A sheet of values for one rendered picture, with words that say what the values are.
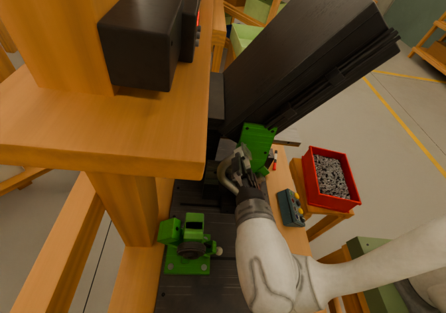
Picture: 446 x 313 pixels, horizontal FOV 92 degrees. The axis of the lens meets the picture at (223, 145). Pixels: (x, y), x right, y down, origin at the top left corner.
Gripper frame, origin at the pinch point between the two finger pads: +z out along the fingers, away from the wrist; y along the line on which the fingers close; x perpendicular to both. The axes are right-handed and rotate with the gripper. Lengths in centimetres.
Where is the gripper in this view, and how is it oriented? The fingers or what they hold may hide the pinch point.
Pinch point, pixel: (241, 158)
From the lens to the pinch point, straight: 69.8
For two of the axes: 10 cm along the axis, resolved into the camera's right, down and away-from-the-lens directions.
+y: -5.8, -6.6, -4.8
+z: -0.5, -5.6, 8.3
